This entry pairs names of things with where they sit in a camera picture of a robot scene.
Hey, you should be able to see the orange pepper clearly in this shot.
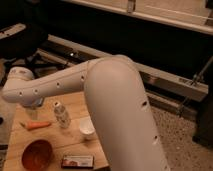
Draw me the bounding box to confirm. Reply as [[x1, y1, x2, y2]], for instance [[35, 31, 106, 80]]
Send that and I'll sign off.
[[20, 121, 51, 130]]

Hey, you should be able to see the small printed box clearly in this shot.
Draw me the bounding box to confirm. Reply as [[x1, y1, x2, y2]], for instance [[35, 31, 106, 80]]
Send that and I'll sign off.
[[61, 155, 94, 168]]

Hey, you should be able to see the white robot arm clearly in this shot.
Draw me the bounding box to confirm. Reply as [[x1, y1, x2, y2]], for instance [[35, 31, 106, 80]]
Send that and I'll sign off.
[[2, 55, 170, 171]]

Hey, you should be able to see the clear plastic bottle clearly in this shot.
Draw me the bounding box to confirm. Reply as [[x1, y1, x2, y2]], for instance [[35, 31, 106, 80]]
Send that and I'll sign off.
[[53, 101, 71, 129]]

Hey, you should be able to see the black office chair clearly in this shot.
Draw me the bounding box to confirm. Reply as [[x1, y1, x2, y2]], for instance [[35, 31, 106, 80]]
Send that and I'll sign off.
[[0, 22, 64, 88]]

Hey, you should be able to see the long metal rail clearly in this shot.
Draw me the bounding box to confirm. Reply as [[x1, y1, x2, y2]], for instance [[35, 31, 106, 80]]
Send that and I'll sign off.
[[37, 34, 209, 122]]

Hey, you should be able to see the orange ceramic bowl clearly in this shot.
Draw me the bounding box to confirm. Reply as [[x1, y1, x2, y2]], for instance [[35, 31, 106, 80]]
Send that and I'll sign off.
[[21, 139, 53, 171]]

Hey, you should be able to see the wooden folding table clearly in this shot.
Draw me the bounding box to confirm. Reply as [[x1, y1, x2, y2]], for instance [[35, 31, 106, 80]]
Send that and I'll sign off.
[[3, 92, 108, 171]]

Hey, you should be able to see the white paper cup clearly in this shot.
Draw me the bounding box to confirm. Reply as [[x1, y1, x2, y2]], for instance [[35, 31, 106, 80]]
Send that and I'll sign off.
[[79, 117, 96, 140]]

